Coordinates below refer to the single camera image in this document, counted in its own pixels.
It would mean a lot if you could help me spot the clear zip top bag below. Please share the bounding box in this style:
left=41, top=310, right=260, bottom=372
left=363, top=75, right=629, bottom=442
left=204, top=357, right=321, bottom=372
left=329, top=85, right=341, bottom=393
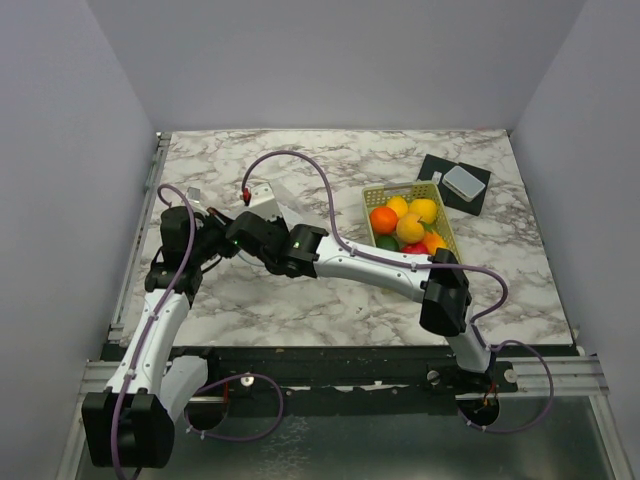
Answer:
left=234, top=187, right=306, bottom=266

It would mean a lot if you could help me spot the red toy apple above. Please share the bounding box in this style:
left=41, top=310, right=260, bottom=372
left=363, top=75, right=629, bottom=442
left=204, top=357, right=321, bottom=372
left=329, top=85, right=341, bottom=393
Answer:
left=401, top=242, right=429, bottom=255

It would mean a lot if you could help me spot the orange toy orange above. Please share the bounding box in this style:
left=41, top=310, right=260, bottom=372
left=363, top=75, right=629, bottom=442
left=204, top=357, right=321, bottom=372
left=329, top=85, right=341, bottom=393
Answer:
left=369, top=206, right=398, bottom=235

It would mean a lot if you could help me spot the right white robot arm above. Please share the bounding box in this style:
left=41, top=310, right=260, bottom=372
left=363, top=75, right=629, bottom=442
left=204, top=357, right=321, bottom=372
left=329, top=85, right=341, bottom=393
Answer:
left=226, top=212, right=496, bottom=391

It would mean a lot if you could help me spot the black square mat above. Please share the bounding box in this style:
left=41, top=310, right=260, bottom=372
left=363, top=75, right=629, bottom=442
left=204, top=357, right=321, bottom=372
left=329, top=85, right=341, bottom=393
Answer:
left=418, top=154, right=491, bottom=216

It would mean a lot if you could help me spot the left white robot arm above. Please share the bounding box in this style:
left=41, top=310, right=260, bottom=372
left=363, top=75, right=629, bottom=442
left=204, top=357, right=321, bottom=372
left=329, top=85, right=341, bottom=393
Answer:
left=81, top=207, right=238, bottom=470

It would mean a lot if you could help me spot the black metal base rail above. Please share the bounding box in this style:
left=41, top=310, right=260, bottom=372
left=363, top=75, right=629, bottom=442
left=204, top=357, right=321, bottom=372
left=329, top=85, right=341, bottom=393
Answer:
left=102, top=343, right=581, bottom=416

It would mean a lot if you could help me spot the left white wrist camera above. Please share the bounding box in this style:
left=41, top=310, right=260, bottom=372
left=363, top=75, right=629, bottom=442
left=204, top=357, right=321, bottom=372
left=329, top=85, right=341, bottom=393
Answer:
left=187, top=187, right=201, bottom=203

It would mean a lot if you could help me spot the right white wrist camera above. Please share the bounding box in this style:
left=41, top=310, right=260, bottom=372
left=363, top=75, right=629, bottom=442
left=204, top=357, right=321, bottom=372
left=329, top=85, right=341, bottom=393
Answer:
left=246, top=182, right=281, bottom=221

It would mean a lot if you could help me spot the orange yellow toy mango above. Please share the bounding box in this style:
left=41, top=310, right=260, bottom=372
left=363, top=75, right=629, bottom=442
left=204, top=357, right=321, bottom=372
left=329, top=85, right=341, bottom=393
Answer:
left=422, top=232, right=448, bottom=255

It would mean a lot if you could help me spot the white grey small box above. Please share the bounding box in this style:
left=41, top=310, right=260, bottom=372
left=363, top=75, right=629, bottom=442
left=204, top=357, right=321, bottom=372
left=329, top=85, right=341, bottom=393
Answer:
left=442, top=165, right=486, bottom=202

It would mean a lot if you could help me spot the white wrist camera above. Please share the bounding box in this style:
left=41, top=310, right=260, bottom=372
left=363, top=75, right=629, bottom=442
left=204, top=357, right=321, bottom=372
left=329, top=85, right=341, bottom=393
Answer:
left=187, top=187, right=201, bottom=203
left=246, top=182, right=281, bottom=221

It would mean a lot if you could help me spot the green toy avocado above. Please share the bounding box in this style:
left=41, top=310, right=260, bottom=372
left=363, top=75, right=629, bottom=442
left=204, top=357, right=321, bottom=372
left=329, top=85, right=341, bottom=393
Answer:
left=375, top=235, right=400, bottom=252

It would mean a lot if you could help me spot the green perforated plastic basket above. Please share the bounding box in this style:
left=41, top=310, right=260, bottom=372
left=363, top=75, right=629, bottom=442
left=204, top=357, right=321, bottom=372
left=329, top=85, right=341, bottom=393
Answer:
left=362, top=181, right=461, bottom=260

